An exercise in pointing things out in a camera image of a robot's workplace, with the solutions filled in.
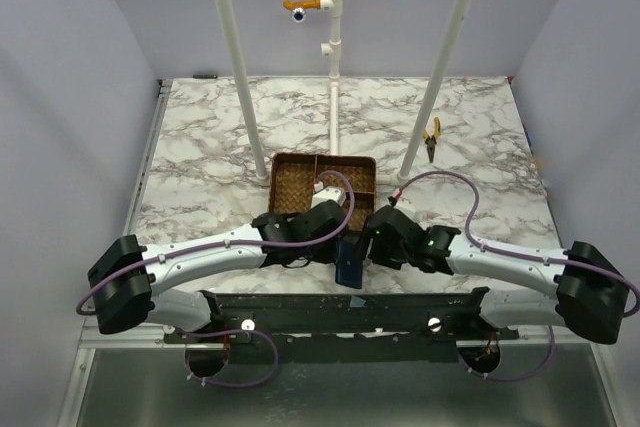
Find blue leather card holder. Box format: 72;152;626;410
334;241;363;289

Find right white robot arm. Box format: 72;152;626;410
356;206;629;345

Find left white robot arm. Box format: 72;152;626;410
76;200;353;342

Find woven brown divided tray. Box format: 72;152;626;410
268;152;377;232

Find left white slanted pipe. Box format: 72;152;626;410
215;0;269;185

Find white slanted pipe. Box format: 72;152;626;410
215;0;269;185
396;0;472;182

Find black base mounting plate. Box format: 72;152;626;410
164;287;519;364

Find small blue white ball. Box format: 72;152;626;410
292;7;306;23

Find centre white pipe stand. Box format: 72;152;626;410
320;0;344;156

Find orange hook peg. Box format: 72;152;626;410
283;0;321;11

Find right white slanted pipe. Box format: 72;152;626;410
396;0;472;182

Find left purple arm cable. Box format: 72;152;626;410
75;169;356;317

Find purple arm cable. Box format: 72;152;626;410
75;169;356;317
389;170;640;318

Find yellow handled pliers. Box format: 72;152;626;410
423;117;441;163

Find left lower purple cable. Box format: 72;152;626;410
177;329;280;389

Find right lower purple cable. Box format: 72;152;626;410
464;324;557;382

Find aluminium rail frame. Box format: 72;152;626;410
86;79;173;335

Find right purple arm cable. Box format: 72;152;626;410
389;170;640;318

